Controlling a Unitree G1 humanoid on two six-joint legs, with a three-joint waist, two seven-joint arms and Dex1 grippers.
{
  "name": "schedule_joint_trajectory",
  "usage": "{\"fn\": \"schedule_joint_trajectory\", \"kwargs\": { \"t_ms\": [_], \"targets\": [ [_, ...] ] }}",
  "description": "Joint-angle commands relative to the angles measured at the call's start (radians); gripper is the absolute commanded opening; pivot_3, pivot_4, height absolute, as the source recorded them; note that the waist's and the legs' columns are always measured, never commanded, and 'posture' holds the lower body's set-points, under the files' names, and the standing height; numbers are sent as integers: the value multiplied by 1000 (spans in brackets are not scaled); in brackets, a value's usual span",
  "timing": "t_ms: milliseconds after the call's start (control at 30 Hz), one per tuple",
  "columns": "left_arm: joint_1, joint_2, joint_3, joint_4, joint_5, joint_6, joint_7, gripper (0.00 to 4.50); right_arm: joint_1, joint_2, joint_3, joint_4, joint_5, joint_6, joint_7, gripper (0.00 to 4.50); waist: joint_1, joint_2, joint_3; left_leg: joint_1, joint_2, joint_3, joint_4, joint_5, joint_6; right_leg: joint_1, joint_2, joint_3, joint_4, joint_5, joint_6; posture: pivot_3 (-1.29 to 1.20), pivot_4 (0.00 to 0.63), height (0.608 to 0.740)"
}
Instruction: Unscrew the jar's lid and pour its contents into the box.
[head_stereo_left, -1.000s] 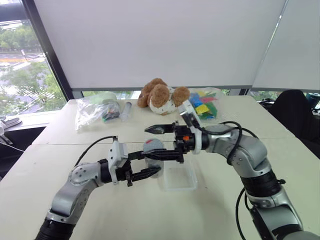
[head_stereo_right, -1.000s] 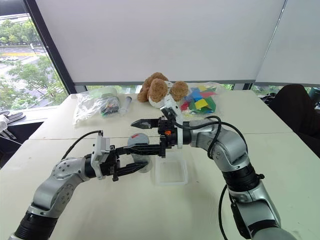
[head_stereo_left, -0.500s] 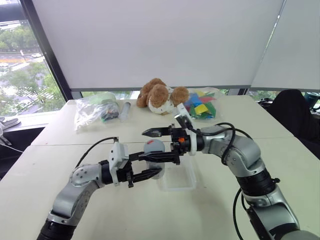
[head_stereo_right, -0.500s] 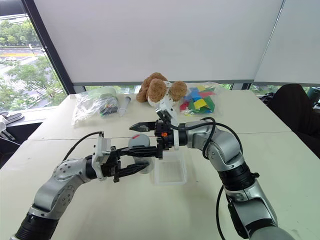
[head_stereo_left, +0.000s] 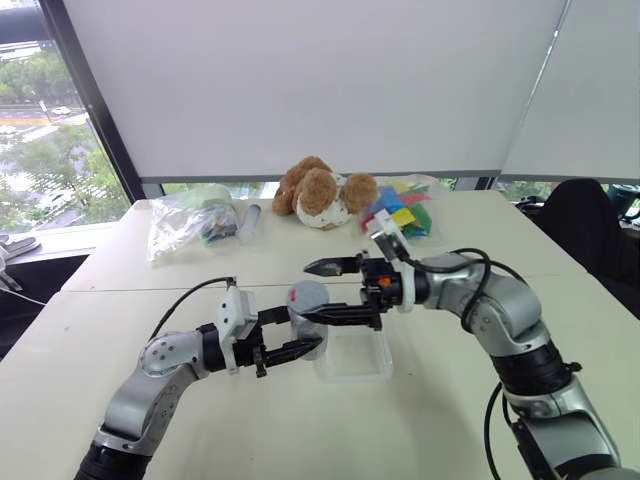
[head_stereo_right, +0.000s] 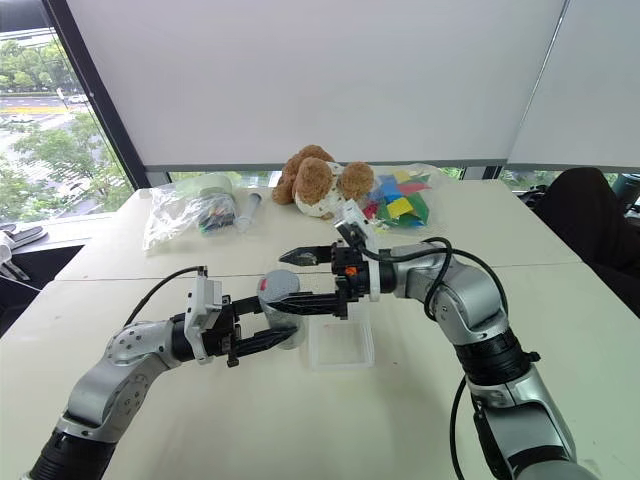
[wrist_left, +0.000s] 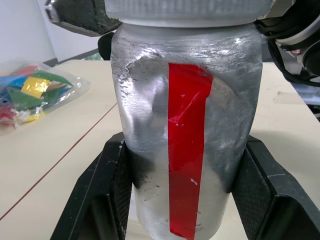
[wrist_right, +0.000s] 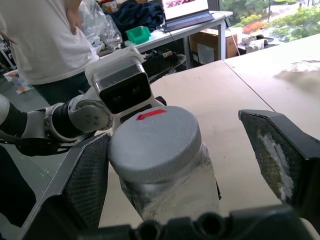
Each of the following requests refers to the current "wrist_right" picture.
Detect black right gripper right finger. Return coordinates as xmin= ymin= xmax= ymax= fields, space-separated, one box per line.
xmin=238 ymin=109 xmax=320 ymax=226

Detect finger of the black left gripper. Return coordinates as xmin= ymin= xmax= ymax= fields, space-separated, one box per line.
xmin=214 ymin=174 xmax=223 ymax=201

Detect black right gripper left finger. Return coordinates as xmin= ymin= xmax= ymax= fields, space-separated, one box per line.
xmin=18 ymin=133 xmax=111 ymax=240

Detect clear plastic jar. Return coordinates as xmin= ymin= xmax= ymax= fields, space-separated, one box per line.
xmin=118 ymin=142 xmax=221 ymax=223

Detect grey jar lid red arrow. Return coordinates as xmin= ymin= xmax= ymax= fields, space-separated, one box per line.
xmin=106 ymin=105 xmax=202 ymax=184

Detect brown cardboard box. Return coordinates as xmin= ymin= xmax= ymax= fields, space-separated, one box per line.
xmin=188 ymin=28 xmax=238 ymax=68

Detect person's bare hand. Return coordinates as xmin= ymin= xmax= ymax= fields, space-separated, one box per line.
xmin=65 ymin=0 xmax=84 ymax=36

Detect green plastic bin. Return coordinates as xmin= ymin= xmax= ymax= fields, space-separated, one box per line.
xmin=124 ymin=25 xmax=152 ymax=46

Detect white desk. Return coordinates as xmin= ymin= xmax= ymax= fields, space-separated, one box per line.
xmin=121 ymin=10 xmax=235 ymax=70

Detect crumpled clear plastic sheet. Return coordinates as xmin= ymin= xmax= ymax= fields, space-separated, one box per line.
xmin=273 ymin=59 xmax=320 ymax=97

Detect dark blue cloth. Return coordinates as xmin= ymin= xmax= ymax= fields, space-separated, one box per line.
xmin=103 ymin=0 xmax=166 ymax=42

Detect open laptop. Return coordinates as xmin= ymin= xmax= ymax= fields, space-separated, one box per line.
xmin=159 ymin=0 xmax=216 ymax=33

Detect clear plastic bag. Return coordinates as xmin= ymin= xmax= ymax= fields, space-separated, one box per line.
xmin=78 ymin=0 xmax=124 ymax=47

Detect white objects by window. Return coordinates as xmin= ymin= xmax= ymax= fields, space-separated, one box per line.
xmin=240 ymin=34 xmax=280 ymax=54

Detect coloured paper on floor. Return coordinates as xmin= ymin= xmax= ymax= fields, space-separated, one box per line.
xmin=4 ymin=69 xmax=35 ymax=95

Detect person in white shirt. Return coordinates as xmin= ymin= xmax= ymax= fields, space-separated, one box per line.
xmin=0 ymin=0 xmax=101 ymax=106

